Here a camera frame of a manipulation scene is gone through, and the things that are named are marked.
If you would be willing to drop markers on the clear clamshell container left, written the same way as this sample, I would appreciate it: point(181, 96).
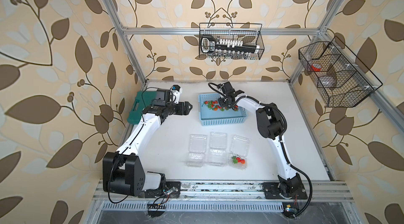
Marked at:
point(197, 150)

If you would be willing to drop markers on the black wire basket right wall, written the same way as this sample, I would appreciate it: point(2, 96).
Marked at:
point(345, 80)

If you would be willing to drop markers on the clear clamshell container right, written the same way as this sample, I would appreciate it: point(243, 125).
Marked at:
point(239, 147)

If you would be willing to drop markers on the black white tool set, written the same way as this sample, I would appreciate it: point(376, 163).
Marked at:
point(210, 45)

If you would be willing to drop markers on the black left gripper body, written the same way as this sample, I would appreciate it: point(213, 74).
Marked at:
point(179, 108)

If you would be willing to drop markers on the black wire basket wall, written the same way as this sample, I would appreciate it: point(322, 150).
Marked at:
point(247, 32)
point(345, 80)

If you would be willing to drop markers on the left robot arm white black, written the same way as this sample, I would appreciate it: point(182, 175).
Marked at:
point(123, 172)

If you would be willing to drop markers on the light blue perforated plastic basket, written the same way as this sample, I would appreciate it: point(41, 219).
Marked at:
point(211, 118)

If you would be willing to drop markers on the green tool case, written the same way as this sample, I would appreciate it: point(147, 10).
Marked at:
point(143, 99)

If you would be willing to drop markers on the clear clamshell container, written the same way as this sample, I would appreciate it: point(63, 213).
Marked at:
point(217, 152)
point(239, 147)
point(197, 150)

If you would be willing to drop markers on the aluminium frame post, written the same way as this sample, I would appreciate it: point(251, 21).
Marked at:
point(113, 15)

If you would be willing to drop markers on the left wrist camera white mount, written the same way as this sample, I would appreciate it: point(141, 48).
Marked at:
point(165, 97)

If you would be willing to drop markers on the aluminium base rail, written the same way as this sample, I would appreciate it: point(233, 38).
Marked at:
point(227, 195)

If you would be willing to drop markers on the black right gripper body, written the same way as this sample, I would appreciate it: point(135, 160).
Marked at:
point(223, 102)

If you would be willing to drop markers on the clear clamshell container middle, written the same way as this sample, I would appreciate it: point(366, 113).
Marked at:
point(217, 152)

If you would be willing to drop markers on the red tape roll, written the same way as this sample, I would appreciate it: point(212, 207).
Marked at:
point(316, 67)

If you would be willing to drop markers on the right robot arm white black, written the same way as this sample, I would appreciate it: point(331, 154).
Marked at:
point(272, 125)

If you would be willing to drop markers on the strawberry cluster with green leaves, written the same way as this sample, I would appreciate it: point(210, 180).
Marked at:
point(212, 105)

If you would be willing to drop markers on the black wire basket back wall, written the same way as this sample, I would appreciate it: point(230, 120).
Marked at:
point(247, 32)

